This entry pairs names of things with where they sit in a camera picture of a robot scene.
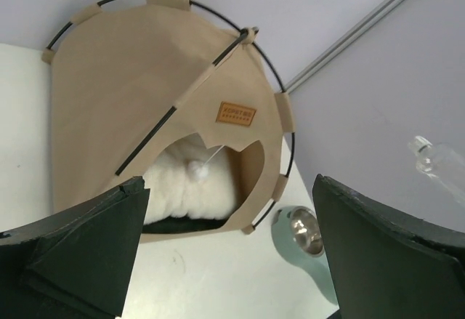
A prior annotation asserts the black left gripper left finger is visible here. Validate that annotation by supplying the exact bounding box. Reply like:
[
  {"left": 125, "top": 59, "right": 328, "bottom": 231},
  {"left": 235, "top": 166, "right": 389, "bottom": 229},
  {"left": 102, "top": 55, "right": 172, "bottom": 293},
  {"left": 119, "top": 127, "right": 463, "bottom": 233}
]
[{"left": 1, "top": 177, "right": 149, "bottom": 318}]

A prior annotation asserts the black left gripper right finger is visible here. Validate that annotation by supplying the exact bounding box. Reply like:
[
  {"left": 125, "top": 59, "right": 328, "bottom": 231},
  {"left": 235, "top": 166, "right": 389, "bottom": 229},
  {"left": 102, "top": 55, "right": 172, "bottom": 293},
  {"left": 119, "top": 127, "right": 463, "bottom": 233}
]
[{"left": 312, "top": 174, "right": 464, "bottom": 318}]

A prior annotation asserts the steel pet bowl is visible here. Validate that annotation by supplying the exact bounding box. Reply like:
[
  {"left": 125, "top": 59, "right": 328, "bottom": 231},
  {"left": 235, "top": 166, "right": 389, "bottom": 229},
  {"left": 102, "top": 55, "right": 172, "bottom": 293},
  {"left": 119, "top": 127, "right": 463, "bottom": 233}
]
[{"left": 290, "top": 206, "right": 324, "bottom": 257}]

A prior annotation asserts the clear plastic bottle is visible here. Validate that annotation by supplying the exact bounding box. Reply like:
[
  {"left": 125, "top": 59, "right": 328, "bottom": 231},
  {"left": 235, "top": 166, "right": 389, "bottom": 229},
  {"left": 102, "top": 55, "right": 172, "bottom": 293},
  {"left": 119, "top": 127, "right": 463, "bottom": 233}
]
[{"left": 408, "top": 136, "right": 464, "bottom": 207}]

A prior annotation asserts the cream white pillow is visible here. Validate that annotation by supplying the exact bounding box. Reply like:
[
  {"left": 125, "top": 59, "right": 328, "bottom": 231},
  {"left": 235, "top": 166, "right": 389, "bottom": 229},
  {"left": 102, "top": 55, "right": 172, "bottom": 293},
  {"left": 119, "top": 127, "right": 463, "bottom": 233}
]
[{"left": 142, "top": 134, "right": 240, "bottom": 225}]

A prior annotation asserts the beige fabric pet tent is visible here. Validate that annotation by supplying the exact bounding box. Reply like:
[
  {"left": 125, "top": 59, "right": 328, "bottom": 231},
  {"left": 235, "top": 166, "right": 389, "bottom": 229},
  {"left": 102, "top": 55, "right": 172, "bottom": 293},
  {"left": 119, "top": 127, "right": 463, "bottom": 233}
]
[{"left": 40, "top": 0, "right": 297, "bottom": 244}]

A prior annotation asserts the green double pet bowl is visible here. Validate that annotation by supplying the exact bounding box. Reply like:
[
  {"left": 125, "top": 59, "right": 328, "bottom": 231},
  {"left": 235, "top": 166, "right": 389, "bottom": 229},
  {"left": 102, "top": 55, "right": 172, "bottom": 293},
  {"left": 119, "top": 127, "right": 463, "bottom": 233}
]
[{"left": 271, "top": 206, "right": 338, "bottom": 305}]

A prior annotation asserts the white pompom toy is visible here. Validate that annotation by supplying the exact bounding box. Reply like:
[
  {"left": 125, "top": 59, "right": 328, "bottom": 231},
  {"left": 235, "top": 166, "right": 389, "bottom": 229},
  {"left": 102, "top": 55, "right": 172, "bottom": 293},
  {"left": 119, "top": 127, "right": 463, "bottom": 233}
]
[{"left": 187, "top": 160, "right": 209, "bottom": 182}]

